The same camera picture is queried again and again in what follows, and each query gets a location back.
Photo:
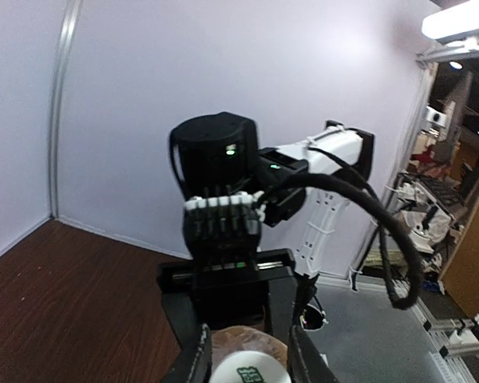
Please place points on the brown tea bottle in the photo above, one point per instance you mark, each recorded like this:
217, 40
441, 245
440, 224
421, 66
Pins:
244, 338

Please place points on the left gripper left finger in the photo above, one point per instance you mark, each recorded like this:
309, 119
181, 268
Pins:
194, 362

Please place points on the right aluminium frame post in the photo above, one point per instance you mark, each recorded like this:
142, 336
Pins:
65, 42

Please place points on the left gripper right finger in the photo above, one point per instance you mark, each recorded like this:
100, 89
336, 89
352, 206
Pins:
304, 362

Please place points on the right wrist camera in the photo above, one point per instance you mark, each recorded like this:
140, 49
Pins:
223, 229

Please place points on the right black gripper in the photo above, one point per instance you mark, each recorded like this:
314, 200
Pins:
262, 291

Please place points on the ceiling light bar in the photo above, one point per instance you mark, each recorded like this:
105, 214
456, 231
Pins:
457, 22

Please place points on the white tea bottle cap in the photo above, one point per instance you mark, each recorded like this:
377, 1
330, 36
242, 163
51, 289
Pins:
250, 367

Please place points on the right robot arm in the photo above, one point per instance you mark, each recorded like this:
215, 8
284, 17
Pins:
231, 190

